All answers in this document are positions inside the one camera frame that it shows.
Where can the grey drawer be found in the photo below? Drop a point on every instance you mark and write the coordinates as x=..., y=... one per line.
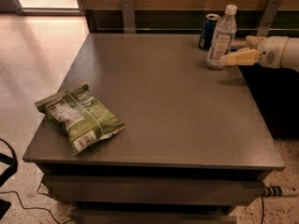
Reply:
x=121, y=217
x=151, y=190

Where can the green jalapeno chip bag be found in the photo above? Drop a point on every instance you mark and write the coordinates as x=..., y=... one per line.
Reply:
x=83, y=118

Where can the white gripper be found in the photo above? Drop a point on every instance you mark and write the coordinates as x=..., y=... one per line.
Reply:
x=272, y=51

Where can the blue soda can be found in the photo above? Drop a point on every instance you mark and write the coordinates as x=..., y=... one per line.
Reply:
x=206, y=35

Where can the striped cable connector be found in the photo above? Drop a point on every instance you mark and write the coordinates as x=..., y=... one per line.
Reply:
x=278, y=191

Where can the left metal wall bracket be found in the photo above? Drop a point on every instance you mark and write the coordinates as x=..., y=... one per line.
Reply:
x=128, y=16

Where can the lower grey drawer front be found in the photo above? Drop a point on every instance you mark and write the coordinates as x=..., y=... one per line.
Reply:
x=121, y=217

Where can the upper grey drawer front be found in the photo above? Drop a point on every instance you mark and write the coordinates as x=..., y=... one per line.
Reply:
x=151, y=190

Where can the metal wall bracket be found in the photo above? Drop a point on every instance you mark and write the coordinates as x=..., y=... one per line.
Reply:
x=269, y=13
x=128, y=16

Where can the black chair base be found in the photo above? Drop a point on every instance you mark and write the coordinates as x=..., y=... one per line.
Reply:
x=12, y=167

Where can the grey drawer cabinet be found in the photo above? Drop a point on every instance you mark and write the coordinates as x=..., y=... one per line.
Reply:
x=182, y=120

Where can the clear plastic water bottle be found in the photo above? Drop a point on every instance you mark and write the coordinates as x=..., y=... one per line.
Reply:
x=222, y=39

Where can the right metal wall bracket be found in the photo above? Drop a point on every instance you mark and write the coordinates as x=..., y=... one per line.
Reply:
x=269, y=13

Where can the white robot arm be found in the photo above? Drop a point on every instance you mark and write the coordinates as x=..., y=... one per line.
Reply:
x=291, y=53

